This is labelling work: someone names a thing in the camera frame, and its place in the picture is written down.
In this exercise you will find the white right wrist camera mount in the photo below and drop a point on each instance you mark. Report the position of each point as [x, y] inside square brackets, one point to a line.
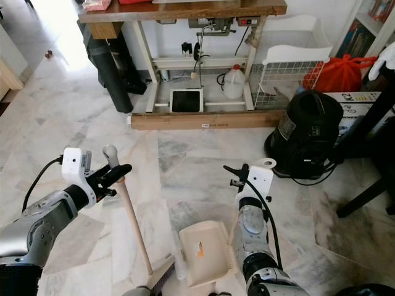
[259, 182]

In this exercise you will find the white framed black tablet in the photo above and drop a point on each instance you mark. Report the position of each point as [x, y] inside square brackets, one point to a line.
[186, 101]

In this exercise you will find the white plastic tub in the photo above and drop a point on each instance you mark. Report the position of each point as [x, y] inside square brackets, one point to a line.
[296, 31]

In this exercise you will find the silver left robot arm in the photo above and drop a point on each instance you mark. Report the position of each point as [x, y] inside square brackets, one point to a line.
[37, 228]

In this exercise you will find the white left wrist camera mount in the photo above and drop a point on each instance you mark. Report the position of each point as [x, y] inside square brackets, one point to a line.
[75, 163]

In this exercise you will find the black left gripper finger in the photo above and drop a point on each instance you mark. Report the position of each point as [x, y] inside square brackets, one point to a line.
[120, 172]
[111, 189]

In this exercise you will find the clear plastic jug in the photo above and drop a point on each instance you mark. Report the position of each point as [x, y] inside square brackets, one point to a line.
[234, 85]

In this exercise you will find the black table frame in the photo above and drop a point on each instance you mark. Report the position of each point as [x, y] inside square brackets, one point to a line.
[367, 197]

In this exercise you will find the red cloth bag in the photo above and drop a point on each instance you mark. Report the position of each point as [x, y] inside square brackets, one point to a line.
[339, 74]

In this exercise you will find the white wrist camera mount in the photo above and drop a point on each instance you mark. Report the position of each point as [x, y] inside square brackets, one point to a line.
[75, 163]
[259, 182]

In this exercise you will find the pink plastic package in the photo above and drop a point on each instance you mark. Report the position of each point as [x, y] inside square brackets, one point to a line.
[97, 5]

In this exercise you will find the white soft object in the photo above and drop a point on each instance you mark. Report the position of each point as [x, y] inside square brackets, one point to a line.
[384, 61]

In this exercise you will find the white shelf with books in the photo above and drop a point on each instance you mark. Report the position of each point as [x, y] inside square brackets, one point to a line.
[361, 34]

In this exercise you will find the light wooden furniture edge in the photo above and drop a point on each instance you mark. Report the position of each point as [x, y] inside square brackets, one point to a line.
[7, 79]

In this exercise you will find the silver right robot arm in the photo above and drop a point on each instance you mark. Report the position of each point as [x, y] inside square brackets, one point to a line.
[253, 237]

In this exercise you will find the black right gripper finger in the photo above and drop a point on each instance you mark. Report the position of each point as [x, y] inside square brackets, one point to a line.
[234, 182]
[232, 170]

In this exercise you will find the small brown door stop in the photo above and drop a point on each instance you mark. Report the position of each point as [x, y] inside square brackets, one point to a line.
[48, 55]

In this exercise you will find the long wooden plank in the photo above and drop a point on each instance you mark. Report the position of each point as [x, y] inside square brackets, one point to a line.
[207, 119]

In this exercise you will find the wooden top white frame workbench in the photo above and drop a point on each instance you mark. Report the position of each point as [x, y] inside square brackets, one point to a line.
[173, 9]

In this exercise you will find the white printed cardboard box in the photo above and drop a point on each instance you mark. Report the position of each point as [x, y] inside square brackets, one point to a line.
[358, 105]

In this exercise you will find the black cylinder tube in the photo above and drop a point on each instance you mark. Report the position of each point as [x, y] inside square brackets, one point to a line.
[108, 74]

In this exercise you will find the black round appliance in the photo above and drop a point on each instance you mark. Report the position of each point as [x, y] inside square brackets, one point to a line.
[308, 135]

